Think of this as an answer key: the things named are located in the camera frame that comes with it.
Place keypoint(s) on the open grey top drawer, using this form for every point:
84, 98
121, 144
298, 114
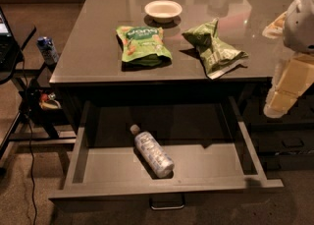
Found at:
209, 144

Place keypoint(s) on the black laptop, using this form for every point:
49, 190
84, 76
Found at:
7, 42

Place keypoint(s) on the black side stand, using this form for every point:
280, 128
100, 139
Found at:
26, 81

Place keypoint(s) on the crumpled green chip bag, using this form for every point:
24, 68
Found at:
216, 56

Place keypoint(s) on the dark cabinet with lower drawers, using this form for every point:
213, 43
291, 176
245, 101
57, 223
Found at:
286, 143

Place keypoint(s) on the small items on stand shelf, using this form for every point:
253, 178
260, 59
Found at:
48, 101

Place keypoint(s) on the white paper bowl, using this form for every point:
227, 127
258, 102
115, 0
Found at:
163, 11

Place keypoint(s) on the blue drink can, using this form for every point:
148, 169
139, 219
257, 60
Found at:
47, 49

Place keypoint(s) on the green snack bag with logo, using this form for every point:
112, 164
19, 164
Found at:
143, 46

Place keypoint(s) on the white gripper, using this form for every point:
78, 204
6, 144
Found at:
300, 26

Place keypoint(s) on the metal drawer handle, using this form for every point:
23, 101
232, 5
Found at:
167, 202

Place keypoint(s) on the clear blue plastic bottle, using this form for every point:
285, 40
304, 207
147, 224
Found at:
153, 153

